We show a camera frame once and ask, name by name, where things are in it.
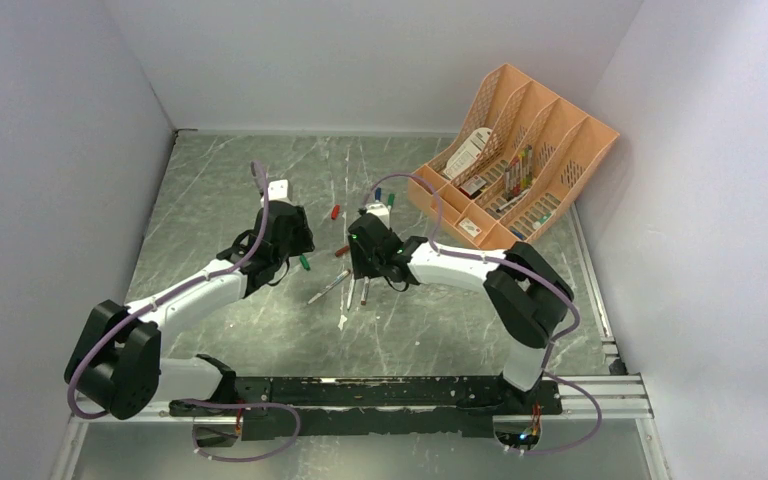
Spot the green pen cap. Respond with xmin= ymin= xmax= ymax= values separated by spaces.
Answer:
xmin=299 ymin=255 xmax=311 ymax=271

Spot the white pen grey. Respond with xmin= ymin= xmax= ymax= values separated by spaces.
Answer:
xmin=345 ymin=278 xmax=357 ymax=311

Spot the white pen brown end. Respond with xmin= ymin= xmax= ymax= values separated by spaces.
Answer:
xmin=360 ymin=277 xmax=371 ymax=306

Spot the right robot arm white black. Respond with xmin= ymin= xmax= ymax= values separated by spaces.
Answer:
xmin=347 ymin=210 xmax=574 ymax=414

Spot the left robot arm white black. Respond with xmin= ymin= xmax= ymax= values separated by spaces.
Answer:
xmin=64 ymin=200 xmax=314 ymax=420

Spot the white pen red tip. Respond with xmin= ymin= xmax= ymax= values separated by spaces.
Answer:
xmin=307 ymin=269 xmax=352 ymax=305

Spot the pens bundle in organizer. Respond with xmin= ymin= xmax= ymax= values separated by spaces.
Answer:
xmin=494 ymin=144 xmax=534 ymax=214

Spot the orange plastic file organizer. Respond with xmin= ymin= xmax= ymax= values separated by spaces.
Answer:
xmin=408 ymin=64 xmax=619 ymax=250

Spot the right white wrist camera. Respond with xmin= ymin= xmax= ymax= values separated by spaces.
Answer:
xmin=365 ymin=201 xmax=390 ymax=228

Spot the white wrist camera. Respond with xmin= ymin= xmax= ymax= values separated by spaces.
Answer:
xmin=365 ymin=201 xmax=390 ymax=228
xmin=260 ymin=179 xmax=294 ymax=206

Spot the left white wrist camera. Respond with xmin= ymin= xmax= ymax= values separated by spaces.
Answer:
xmin=260 ymin=179 xmax=294 ymax=206

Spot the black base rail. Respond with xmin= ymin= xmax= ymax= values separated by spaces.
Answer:
xmin=169 ymin=375 xmax=562 ymax=441

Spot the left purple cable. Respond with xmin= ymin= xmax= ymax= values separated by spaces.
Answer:
xmin=65 ymin=160 xmax=302 ymax=464

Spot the aluminium frame rail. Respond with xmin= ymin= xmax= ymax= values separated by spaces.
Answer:
xmin=53 ymin=332 xmax=668 ymax=479

